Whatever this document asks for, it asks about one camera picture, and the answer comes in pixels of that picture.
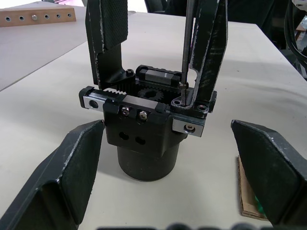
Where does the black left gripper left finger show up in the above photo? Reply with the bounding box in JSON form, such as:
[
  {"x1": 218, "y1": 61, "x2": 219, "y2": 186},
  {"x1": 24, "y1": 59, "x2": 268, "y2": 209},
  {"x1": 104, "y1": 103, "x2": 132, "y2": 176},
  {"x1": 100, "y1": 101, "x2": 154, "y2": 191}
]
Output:
[{"x1": 0, "y1": 119, "x2": 106, "y2": 230}]

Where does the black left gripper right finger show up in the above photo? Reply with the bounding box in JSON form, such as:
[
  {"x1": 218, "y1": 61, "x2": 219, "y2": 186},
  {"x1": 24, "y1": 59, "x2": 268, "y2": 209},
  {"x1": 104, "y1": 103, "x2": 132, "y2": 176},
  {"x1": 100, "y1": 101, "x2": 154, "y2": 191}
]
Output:
[{"x1": 230, "y1": 119, "x2": 307, "y2": 230}]

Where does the small dark machine screw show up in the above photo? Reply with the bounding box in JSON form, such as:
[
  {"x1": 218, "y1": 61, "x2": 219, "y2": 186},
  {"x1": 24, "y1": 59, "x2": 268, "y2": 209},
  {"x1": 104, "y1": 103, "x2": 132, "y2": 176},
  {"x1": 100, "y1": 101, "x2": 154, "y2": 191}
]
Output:
[{"x1": 179, "y1": 82, "x2": 189, "y2": 106}]

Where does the black scuffed finger piece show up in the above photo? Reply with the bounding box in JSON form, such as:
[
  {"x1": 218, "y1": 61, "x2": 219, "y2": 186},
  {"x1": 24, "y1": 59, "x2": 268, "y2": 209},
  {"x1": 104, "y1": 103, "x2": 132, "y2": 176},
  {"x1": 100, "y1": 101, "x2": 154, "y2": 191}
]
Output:
[{"x1": 171, "y1": 0, "x2": 229, "y2": 113}]

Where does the electric screwdriver metal bit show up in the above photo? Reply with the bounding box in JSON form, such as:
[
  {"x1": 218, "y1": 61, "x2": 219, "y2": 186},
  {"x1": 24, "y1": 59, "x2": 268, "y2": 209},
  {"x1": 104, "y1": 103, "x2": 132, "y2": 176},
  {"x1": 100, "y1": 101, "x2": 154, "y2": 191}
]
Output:
[{"x1": 180, "y1": 0, "x2": 195, "y2": 85}]

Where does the small plywood piece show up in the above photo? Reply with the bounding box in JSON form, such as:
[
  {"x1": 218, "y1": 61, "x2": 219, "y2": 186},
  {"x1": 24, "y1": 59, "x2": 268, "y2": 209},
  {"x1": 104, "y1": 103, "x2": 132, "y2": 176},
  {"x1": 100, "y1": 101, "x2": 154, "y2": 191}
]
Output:
[{"x1": 236, "y1": 155, "x2": 268, "y2": 219}]

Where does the black gripper body workpiece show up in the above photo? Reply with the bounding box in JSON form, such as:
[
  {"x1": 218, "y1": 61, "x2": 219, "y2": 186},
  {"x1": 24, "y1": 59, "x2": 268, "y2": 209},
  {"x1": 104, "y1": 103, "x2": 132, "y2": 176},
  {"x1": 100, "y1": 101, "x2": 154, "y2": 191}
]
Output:
[{"x1": 78, "y1": 64, "x2": 218, "y2": 183}]

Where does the black finger piece with ribbed pad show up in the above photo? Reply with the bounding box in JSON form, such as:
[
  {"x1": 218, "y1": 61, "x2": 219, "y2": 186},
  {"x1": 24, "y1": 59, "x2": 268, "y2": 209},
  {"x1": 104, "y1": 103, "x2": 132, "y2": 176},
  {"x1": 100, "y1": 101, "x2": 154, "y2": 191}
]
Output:
[{"x1": 85, "y1": 0, "x2": 136, "y2": 91}]

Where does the small green plastic item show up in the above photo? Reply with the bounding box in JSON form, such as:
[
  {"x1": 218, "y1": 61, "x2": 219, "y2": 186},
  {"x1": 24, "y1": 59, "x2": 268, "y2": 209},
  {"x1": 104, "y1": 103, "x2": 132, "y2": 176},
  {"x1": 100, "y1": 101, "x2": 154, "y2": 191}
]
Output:
[{"x1": 254, "y1": 195, "x2": 266, "y2": 214}]

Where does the wooden block with holes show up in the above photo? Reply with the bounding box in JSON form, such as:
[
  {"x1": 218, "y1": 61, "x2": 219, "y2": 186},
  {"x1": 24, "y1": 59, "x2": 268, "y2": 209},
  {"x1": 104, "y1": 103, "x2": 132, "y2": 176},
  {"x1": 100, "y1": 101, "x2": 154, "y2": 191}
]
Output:
[{"x1": 0, "y1": 7, "x2": 77, "y2": 28}]

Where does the black office chair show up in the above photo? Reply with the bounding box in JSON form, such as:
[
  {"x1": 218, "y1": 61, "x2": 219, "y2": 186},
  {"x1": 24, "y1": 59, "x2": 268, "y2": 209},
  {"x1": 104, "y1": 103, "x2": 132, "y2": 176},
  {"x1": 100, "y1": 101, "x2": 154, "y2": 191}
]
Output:
[{"x1": 143, "y1": 0, "x2": 169, "y2": 14}]

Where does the black cable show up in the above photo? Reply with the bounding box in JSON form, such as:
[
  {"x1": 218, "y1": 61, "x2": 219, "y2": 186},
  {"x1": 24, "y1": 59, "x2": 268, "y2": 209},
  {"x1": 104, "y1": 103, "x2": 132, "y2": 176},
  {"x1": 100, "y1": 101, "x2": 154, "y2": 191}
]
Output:
[{"x1": 283, "y1": 0, "x2": 307, "y2": 62}]

